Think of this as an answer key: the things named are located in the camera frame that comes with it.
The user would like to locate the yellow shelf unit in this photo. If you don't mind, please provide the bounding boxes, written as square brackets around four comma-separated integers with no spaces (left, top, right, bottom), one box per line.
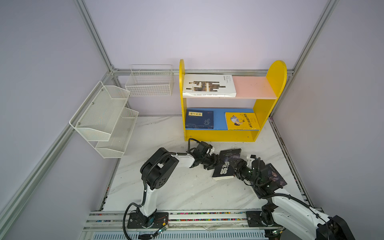
[180,61,288,142]

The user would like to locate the yellow book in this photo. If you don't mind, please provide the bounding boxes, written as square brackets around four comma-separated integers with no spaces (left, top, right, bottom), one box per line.
[225,112,261,131]

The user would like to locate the white wire basket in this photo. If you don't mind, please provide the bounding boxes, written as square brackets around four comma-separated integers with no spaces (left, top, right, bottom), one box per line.
[125,65,174,97]

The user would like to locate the black corrugated left cable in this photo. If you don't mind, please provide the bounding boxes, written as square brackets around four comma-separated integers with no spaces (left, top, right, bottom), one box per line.
[122,137,202,240]

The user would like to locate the white book La Dame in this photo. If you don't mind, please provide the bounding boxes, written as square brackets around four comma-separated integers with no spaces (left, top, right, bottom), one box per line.
[182,74,237,98]

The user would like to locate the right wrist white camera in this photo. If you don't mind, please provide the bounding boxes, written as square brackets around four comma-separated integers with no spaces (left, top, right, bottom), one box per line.
[246,155,257,166]

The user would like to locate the black book white lettering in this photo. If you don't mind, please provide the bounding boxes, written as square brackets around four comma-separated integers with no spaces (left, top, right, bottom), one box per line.
[212,149,242,181]

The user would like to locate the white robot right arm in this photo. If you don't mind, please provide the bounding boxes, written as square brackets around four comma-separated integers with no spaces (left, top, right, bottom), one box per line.
[230,155,355,240]

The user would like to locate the navy book Sunzi yellow label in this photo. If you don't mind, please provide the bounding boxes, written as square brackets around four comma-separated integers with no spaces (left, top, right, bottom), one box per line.
[185,110,214,129]

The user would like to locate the aluminium frame rail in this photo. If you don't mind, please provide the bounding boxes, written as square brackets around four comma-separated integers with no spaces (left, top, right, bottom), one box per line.
[0,0,340,229]

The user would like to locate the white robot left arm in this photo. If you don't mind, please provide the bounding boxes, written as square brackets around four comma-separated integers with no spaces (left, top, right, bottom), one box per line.
[131,139,223,228]

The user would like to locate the white mesh two-tier rack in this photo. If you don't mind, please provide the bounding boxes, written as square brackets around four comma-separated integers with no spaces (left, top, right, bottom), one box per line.
[69,82,139,159]

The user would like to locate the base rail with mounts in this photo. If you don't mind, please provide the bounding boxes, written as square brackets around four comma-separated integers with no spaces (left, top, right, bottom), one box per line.
[80,207,331,240]

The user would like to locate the dark purple illustrated book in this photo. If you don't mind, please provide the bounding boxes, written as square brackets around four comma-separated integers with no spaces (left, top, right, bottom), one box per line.
[266,164,287,187]

